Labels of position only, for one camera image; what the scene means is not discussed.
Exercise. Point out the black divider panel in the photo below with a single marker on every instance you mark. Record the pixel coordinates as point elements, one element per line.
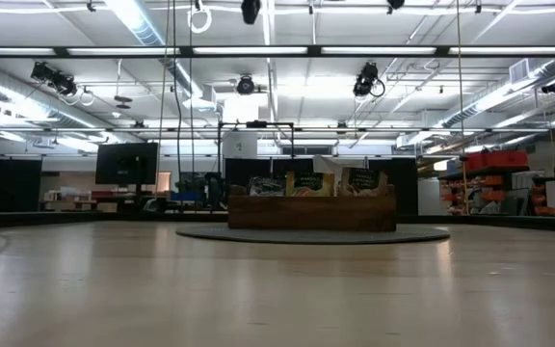
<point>17,183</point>
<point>405,188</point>
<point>246,166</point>

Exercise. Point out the orange mango tea packet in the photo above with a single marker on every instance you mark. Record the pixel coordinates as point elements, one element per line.
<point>309,182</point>

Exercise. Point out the cluttered wooden desk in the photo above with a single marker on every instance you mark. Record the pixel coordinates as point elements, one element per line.
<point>65,195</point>

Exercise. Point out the small black ceiling device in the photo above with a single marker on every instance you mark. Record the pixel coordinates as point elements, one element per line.
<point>553,87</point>

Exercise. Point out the black background rig frame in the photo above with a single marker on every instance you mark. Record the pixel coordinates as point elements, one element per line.
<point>258,124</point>

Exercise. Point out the shelf with orange bins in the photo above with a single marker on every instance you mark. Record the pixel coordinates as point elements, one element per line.
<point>494,195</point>

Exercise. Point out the red storage bins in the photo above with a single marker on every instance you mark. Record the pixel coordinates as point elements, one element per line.
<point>499,159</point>

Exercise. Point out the beige vanilla tea packet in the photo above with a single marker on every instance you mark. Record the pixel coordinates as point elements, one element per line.
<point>364,180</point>

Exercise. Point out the black hanging spotlight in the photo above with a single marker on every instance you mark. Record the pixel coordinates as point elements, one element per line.
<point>53,78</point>
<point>366,79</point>

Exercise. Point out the black table frame rail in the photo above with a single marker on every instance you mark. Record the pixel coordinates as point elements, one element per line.
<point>499,221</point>

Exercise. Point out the black overhead camera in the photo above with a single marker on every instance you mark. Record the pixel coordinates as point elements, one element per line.
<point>246,85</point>

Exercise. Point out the black monitor on stand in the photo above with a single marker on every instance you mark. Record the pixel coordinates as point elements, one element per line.
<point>125,164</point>

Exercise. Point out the white curtain panel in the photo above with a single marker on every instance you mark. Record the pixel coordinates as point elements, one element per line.
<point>335,164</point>

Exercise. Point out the wooden tea caddy box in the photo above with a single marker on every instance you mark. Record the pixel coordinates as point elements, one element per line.
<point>311,214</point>

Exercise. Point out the round grey woven placemat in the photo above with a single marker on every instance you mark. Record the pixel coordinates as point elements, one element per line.
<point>417,234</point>

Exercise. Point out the silver ventilation duct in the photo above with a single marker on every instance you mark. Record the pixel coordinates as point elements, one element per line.
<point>489,98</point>

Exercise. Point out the overhead light bar frame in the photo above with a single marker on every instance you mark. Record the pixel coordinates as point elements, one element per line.
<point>313,50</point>

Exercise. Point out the white paper sign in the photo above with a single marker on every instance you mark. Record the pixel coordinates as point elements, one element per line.
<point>240,144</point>

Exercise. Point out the purple tea packet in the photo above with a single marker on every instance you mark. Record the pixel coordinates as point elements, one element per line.
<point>267,186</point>

